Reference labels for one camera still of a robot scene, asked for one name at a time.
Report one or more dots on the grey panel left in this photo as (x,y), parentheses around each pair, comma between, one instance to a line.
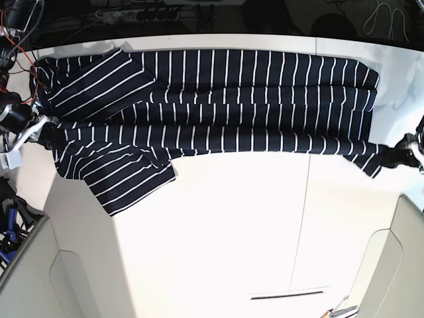
(36,282)

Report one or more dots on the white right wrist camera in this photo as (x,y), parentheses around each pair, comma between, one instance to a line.
(11,160)

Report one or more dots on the grey panel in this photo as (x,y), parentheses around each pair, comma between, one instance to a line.
(36,282)
(389,282)

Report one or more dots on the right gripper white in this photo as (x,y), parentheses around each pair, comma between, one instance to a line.
(47,134)

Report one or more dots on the tools at table edge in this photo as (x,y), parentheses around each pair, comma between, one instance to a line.
(339,312)

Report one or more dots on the grey panel right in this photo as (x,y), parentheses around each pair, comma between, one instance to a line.
(389,282)

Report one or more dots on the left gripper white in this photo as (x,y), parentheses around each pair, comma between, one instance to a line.
(407,152)

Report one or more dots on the blue black items in bin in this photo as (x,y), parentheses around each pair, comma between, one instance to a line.
(16,222)

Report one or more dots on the navy white striped T-shirt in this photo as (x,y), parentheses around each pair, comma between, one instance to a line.
(124,116)

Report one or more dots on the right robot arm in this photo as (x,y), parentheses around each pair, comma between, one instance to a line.
(20,123)

